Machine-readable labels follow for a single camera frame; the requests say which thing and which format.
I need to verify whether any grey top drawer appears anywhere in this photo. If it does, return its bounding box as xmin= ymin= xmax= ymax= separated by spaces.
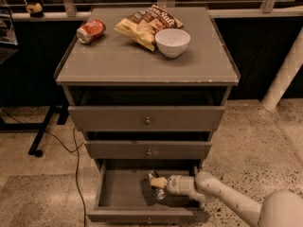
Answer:
xmin=68 ymin=106 xmax=225 ymax=131

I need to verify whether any metal window railing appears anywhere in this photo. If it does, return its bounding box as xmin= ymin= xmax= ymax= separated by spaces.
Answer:
xmin=0 ymin=0 xmax=303 ymax=21

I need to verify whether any grey open bottom drawer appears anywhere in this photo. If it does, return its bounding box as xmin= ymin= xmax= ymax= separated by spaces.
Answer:
xmin=88 ymin=160 xmax=210 ymax=224

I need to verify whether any yellow brown chip bag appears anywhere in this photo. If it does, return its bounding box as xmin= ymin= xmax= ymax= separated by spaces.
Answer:
xmin=115 ymin=5 xmax=183 ymax=51

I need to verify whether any black floor cable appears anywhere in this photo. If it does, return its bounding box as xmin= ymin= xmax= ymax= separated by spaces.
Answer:
xmin=0 ymin=107 xmax=88 ymax=227

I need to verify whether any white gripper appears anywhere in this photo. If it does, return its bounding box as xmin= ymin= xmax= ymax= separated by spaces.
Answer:
xmin=151 ymin=175 xmax=195 ymax=196

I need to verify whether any small tan object on ledge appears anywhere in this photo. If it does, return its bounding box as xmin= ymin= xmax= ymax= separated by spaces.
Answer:
xmin=26 ymin=3 xmax=44 ymax=17

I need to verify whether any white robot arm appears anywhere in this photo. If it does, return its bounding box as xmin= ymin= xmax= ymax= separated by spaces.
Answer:
xmin=150 ymin=29 xmax=303 ymax=227

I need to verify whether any black desk leg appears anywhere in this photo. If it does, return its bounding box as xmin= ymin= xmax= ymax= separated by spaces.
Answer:
xmin=0 ymin=106 xmax=69 ymax=157

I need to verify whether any grey middle drawer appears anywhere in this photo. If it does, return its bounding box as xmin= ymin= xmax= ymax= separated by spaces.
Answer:
xmin=84 ymin=140 xmax=211 ymax=160

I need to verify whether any red soda can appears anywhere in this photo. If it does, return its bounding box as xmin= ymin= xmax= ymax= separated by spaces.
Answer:
xmin=77 ymin=19 xmax=106 ymax=44

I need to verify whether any silver redbull can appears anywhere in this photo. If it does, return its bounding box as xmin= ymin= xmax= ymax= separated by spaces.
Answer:
xmin=147 ymin=170 xmax=167 ymax=201

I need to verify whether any grey drawer cabinet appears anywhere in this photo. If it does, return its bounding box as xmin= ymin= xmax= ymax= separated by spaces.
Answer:
xmin=53 ymin=5 xmax=241 ymax=110

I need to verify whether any white bowl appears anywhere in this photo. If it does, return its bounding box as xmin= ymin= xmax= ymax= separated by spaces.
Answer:
xmin=155 ymin=28 xmax=190 ymax=58

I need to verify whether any laptop on left desk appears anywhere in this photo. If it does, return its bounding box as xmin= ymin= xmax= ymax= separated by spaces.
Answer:
xmin=0 ymin=1 xmax=19 ymax=64

